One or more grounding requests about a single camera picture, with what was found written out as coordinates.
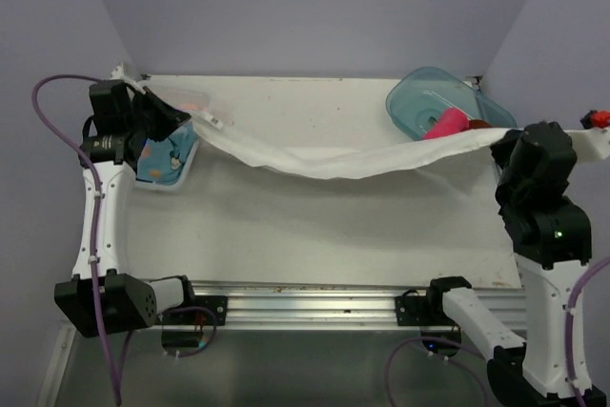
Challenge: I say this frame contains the white towel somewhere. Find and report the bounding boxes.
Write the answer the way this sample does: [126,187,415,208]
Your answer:
[123,75,525,180]

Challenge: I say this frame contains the pink rolled towel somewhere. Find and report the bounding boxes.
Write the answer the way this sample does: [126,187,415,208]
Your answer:
[422,108,469,140]

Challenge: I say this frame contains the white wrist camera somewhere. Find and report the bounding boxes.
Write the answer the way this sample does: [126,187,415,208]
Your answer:
[569,110,610,163]
[111,62,132,83]

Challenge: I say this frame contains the light blue patterned cloth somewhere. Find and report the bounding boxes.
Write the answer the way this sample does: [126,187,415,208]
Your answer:
[136,123,197,186]

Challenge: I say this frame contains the teal transparent plastic bin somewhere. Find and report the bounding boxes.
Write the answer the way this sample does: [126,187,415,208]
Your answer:
[385,67,517,141]

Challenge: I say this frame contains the brown rolled towel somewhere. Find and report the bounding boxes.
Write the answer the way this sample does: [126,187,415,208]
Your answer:
[468,119,492,130]

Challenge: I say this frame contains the aluminium mounting rail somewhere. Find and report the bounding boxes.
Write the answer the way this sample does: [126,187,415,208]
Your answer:
[190,282,530,332]

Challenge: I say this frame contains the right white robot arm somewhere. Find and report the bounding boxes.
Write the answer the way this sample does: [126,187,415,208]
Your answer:
[424,122,608,406]

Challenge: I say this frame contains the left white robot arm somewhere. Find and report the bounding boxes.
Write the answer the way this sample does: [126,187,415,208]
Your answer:
[54,80,198,338]

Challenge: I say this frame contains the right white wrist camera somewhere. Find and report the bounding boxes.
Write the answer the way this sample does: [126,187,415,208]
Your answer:
[569,110,610,163]

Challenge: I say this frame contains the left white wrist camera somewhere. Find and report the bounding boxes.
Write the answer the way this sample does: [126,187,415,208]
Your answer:
[111,62,132,83]

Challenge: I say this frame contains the white plastic laundry basket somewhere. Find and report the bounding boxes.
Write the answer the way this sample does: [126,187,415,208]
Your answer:
[132,85,214,195]

